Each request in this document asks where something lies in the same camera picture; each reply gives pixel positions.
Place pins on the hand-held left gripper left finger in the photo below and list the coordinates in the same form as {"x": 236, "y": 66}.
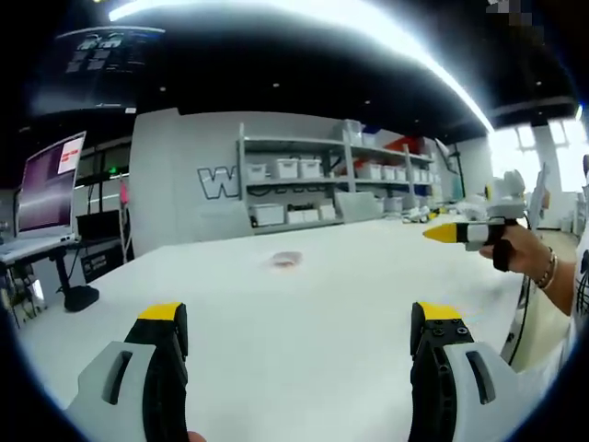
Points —
{"x": 106, "y": 396}

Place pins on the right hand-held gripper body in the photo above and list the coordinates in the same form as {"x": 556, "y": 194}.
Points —
{"x": 506, "y": 198}

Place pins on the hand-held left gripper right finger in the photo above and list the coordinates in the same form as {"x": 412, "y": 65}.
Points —
{"x": 478, "y": 396}

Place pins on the clear resealable bag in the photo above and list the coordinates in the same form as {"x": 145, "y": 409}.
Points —
{"x": 285, "y": 260}

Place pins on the person's right hand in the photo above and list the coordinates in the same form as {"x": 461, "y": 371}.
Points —
{"x": 527, "y": 253}

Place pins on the person's left hand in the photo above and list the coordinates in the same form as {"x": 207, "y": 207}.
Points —
{"x": 197, "y": 437}

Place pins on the pile of spare grippers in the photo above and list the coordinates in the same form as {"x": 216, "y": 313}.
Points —
{"x": 423, "y": 215}

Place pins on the grey leaning board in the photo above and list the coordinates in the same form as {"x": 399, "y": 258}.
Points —
{"x": 359, "y": 205}

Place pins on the black stand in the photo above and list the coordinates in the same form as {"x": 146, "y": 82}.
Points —
{"x": 83, "y": 297}

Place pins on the grey shelf unit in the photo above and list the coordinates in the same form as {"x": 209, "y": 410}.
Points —
{"x": 340, "y": 184}

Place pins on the black printed box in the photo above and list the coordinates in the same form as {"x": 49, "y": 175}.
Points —
{"x": 101, "y": 266}

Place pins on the grey desk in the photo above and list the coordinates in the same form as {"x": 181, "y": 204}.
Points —
{"x": 32, "y": 248}

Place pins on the black monitor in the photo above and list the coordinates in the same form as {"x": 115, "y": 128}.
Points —
{"x": 99, "y": 226}

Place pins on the row of white storage bins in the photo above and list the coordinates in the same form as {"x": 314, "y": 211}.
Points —
{"x": 299, "y": 168}

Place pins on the pink hanging cloth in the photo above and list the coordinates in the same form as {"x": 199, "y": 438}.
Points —
{"x": 123, "y": 194}

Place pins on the ceiling light strip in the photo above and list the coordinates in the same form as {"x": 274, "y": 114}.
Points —
{"x": 368, "y": 32}

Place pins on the dark hanging display screen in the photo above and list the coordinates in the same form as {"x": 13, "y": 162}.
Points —
{"x": 101, "y": 69}

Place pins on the grey wall letter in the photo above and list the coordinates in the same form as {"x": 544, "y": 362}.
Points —
{"x": 218, "y": 183}

